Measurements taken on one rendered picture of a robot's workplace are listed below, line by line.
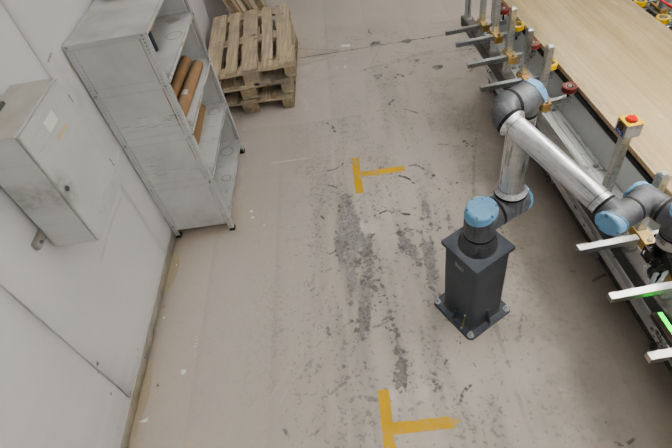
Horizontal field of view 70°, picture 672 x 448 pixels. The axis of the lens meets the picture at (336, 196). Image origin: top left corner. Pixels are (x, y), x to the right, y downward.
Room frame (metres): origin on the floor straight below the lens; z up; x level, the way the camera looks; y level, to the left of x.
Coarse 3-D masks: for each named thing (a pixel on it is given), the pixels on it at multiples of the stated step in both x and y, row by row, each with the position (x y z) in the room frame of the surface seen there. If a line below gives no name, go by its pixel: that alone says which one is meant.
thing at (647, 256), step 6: (654, 234) 0.91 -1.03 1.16; (648, 246) 0.90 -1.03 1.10; (654, 246) 0.88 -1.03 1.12; (642, 252) 0.90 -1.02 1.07; (648, 252) 0.88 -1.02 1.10; (654, 252) 0.87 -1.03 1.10; (660, 252) 0.86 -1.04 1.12; (666, 252) 0.83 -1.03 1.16; (648, 258) 0.87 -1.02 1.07; (654, 258) 0.85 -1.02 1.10; (660, 258) 0.84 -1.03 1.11; (654, 264) 0.84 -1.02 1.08; (660, 264) 0.83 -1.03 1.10; (660, 270) 0.83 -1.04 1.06
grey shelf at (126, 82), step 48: (96, 0) 3.00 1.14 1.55; (144, 0) 2.84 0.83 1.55; (96, 48) 2.44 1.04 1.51; (144, 48) 2.42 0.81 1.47; (192, 48) 3.31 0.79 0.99; (96, 96) 2.46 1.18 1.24; (144, 96) 2.43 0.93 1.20; (144, 144) 2.45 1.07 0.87; (240, 144) 3.30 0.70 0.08; (192, 192) 2.43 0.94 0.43
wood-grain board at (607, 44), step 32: (512, 0) 3.20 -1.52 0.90; (544, 0) 3.11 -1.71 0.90; (576, 0) 3.02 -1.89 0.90; (608, 0) 2.93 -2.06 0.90; (544, 32) 2.71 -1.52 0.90; (576, 32) 2.63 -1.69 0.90; (608, 32) 2.56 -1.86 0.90; (640, 32) 2.48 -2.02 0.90; (576, 64) 2.30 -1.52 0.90; (608, 64) 2.24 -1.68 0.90; (640, 64) 2.18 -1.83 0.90; (608, 96) 1.96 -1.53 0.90; (640, 96) 1.91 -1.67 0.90; (640, 160) 1.48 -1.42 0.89
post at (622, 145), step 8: (616, 144) 1.43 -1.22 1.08; (624, 144) 1.40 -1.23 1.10; (616, 152) 1.42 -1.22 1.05; (624, 152) 1.40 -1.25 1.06; (616, 160) 1.40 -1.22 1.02; (608, 168) 1.43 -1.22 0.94; (616, 168) 1.40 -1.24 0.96; (608, 176) 1.41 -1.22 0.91; (616, 176) 1.40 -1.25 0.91; (608, 184) 1.40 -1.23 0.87
